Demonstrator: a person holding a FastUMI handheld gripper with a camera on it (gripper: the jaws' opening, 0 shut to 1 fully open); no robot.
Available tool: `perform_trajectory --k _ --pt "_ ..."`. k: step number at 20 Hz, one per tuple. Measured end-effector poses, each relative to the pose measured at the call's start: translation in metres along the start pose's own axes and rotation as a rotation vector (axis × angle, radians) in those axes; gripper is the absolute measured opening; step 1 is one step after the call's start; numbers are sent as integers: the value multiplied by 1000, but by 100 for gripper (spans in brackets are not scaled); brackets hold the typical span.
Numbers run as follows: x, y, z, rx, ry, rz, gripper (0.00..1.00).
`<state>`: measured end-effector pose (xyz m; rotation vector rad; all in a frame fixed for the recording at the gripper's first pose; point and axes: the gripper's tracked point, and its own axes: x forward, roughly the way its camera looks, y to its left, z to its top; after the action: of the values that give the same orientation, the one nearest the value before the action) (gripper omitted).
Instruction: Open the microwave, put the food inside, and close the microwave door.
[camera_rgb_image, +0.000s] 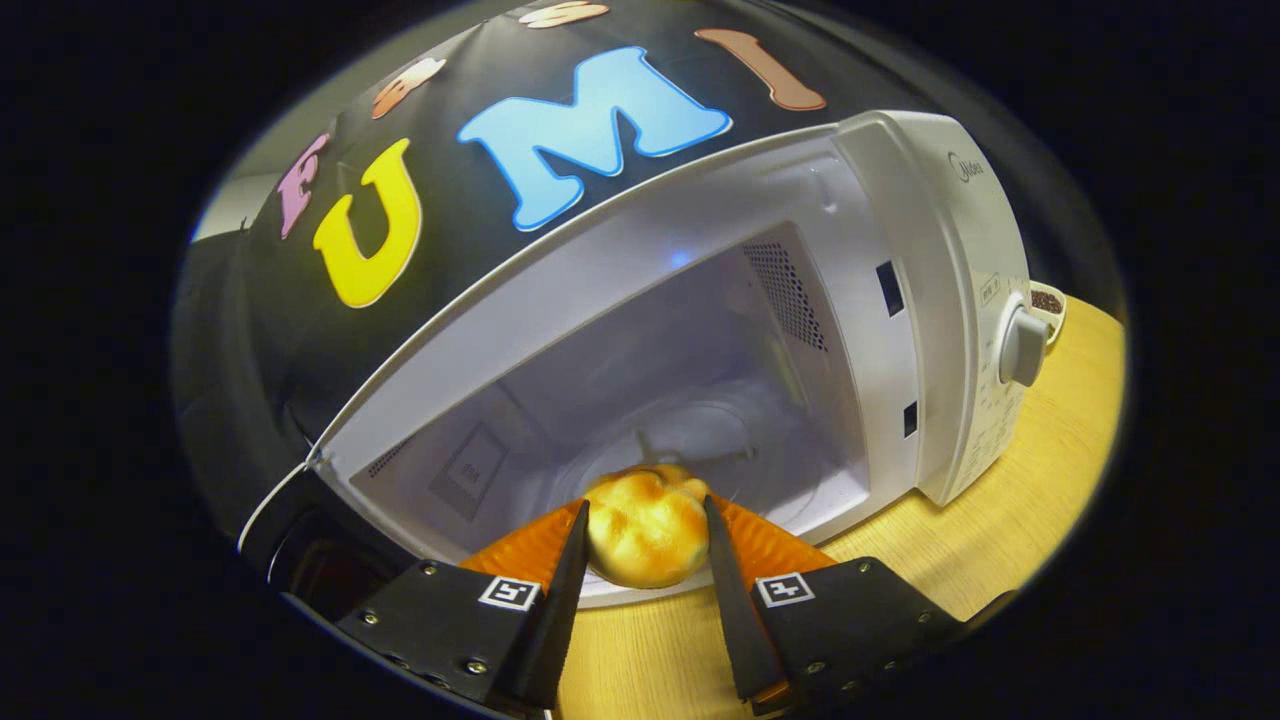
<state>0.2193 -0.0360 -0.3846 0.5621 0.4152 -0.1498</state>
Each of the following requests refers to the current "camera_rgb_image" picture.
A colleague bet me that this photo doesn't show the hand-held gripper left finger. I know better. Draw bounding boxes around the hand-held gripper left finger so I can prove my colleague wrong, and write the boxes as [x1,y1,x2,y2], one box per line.
[335,498,593,711]

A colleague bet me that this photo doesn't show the golden bread bun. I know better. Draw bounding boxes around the golden bread bun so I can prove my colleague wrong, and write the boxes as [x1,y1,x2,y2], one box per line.
[583,464,713,589]

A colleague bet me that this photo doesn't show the white divided bean dish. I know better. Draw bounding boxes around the white divided bean dish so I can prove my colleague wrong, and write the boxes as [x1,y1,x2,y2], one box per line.
[1030,282,1068,347]

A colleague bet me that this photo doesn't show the white microwave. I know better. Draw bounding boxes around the white microwave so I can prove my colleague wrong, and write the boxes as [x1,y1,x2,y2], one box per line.
[238,110,1051,626]

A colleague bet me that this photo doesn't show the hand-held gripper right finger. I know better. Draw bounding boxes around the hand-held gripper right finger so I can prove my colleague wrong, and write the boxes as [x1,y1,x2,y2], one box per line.
[702,494,969,704]

